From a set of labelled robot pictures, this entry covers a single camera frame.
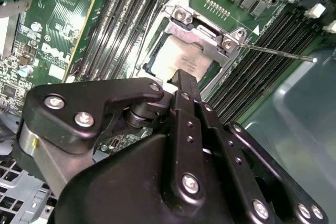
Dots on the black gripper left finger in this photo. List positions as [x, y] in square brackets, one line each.
[65, 95]

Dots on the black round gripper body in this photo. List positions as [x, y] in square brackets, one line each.
[126, 187]

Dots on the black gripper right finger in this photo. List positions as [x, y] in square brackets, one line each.
[246, 182]

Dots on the silver CPU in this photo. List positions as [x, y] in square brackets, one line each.
[183, 58]

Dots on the metal socket cover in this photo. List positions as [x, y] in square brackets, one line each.
[199, 39]

